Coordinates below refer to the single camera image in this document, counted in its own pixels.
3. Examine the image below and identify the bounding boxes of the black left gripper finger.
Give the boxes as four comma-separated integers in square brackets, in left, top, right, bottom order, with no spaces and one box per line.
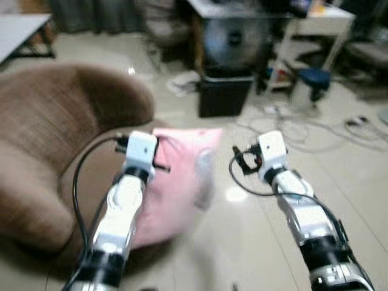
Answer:
[153,137,172,172]

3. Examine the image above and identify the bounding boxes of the pink pillow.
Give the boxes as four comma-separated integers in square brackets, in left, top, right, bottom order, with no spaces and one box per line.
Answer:
[130,126,226,250]

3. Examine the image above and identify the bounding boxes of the brown sofa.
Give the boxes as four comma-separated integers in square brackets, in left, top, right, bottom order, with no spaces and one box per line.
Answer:
[0,62,204,270]

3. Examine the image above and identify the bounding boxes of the black box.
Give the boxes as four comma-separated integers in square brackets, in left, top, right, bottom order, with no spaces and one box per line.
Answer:
[196,75,255,119]

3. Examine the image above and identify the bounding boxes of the white crumpled cloth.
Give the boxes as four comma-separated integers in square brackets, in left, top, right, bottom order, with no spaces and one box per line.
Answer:
[166,71,202,97]

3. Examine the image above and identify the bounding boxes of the blue round stool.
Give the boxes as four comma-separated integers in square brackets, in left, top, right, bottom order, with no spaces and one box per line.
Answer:
[291,67,333,113]

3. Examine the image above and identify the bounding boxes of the black round fan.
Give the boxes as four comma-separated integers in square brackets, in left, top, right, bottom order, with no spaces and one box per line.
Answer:
[201,16,272,80]

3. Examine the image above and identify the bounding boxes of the grey brown armchair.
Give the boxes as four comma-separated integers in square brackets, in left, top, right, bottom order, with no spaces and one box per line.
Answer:
[135,0,196,61]

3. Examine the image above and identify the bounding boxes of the grey curtain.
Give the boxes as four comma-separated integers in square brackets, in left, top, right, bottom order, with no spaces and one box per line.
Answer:
[47,0,141,35]

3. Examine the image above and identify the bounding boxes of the grey cushioned metal chair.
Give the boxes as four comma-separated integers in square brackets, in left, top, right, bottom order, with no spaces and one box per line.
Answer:
[344,35,388,81]

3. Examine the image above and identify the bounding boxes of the white table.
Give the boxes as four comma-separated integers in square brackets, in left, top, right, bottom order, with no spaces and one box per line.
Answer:
[0,13,56,65]

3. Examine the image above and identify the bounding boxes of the white desk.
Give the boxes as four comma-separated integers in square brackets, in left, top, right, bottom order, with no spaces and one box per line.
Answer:
[266,3,356,93]

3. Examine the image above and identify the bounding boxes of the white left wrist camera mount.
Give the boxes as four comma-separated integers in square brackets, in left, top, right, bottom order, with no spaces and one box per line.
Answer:
[124,130,159,174]

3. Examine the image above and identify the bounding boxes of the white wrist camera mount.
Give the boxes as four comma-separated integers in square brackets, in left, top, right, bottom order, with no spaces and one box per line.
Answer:
[256,130,290,173]
[124,130,159,174]

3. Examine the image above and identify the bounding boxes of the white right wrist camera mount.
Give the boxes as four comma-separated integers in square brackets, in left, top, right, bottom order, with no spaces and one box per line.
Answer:
[256,130,290,173]

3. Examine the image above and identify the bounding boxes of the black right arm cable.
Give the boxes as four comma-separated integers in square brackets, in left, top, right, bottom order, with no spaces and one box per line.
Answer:
[229,155,364,286]

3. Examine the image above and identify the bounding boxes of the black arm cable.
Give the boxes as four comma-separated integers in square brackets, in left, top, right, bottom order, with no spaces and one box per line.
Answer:
[71,136,125,255]
[229,155,364,286]

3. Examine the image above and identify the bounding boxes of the grey floor cable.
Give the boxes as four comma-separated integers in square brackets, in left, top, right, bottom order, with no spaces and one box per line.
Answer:
[276,117,343,153]

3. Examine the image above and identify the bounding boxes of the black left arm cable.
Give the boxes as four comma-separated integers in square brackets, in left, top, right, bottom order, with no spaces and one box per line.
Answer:
[71,136,125,255]

